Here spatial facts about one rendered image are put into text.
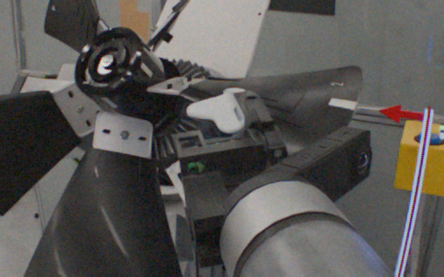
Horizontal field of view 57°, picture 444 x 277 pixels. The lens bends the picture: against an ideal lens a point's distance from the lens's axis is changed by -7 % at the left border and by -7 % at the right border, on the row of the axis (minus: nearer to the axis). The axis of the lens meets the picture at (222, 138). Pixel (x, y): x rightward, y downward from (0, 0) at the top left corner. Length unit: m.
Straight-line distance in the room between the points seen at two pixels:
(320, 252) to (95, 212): 0.45
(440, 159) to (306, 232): 0.61
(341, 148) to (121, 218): 0.36
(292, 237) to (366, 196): 1.19
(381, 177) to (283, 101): 0.84
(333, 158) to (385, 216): 1.09
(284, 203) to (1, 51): 5.82
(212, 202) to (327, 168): 0.10
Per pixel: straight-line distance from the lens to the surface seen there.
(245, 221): 0.24
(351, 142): 0.35
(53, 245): 0.61
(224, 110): 0.40
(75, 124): 0.75
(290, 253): 0.20
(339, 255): 0.20
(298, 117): 0.53
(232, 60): 0.92
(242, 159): 0.32
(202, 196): 0.29
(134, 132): 0.67
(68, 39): 0.91
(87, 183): 0.62
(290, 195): 0.24
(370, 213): 1.42
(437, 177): 0.82
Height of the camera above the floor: 1.32
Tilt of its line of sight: 19 degrees down
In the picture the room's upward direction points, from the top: straight up
